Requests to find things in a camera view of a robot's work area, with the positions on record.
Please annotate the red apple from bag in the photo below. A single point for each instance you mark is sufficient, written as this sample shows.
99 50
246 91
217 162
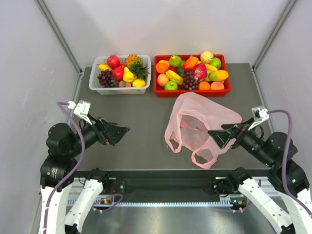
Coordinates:
113 61

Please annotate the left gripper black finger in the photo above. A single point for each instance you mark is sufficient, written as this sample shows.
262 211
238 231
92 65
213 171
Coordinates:
113 130
115 138

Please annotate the purple grapes in tray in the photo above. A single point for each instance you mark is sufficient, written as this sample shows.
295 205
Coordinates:
189 83

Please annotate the red orange mango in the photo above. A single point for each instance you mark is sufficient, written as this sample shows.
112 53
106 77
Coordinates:
190 63

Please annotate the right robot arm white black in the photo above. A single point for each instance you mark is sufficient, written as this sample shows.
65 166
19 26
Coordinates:
286 177

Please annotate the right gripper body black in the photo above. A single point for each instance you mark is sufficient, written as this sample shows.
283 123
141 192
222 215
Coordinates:
239 132

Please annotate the green apple lower left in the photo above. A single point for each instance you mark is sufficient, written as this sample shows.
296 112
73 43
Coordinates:
171 86

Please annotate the yellow banana in tray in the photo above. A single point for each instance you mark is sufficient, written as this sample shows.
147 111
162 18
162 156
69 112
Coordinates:
210 68

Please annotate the yellow starfruit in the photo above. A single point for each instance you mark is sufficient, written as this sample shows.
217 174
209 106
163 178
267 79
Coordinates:
174 77

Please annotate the orange fruit lower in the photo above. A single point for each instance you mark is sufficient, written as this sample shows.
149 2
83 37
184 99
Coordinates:
204 85

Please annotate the pineapple toy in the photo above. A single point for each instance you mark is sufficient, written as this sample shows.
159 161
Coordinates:
135 64

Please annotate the orange fruit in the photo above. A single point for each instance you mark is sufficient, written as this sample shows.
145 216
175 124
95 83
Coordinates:
161 67
204 85

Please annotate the red pomegranate fruit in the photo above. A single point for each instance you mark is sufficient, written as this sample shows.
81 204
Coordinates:
118 73

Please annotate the dark red grape bunch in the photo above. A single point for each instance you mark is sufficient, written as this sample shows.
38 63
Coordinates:
107 80

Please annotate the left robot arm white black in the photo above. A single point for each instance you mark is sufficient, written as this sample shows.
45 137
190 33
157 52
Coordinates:
58 171

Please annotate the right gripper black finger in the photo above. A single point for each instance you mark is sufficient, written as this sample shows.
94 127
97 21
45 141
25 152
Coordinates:
223 137
238 125

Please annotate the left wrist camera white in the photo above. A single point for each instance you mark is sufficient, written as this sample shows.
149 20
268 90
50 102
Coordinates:
81 110

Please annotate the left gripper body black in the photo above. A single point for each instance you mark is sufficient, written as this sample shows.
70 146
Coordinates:
100 135

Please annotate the yellow pear in basket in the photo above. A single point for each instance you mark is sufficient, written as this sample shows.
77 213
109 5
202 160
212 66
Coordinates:
104 67

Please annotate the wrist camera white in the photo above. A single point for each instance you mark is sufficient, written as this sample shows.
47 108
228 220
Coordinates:
81 110
260 115

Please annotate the yellow green mango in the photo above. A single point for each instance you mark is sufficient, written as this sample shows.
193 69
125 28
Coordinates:
219 75

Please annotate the green pear in tray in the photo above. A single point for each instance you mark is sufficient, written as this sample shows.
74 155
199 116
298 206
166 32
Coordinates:
175 61

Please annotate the peach in tray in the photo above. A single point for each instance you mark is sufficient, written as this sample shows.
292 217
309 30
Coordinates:
217 85
162 79

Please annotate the pink peach in basket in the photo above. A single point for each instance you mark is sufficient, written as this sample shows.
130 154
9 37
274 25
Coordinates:
123 84

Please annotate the peach in tray left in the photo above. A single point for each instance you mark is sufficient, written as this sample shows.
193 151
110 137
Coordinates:
162 79

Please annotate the peach in tray right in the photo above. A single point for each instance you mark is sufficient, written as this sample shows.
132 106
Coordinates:
217 85

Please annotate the green apple upper right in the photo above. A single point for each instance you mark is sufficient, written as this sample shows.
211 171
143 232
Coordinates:
216 62

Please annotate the orange fruit upper left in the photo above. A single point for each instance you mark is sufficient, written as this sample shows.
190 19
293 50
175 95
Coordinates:
161 67

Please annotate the yellow pear from bag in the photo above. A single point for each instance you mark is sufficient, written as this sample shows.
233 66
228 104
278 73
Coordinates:
128 76

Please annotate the pink dragon fruit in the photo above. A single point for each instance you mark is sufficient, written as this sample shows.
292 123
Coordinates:
199 72

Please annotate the yellow pear in tray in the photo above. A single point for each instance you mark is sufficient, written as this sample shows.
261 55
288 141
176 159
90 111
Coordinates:
206 57

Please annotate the pink plastic bag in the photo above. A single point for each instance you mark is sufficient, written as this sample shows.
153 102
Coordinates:
191 118

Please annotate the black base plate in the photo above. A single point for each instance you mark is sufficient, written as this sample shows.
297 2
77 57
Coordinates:
190 185

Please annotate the yellow lemon lower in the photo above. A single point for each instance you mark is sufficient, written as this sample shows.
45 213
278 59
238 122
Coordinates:
139 83

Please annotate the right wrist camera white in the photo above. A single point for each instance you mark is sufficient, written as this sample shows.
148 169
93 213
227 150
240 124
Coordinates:
260 115

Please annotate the green apple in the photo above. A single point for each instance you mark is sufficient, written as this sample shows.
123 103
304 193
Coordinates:
171 86
216 62

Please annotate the red plastic tray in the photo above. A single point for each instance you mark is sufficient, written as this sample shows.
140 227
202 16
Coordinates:
161 93

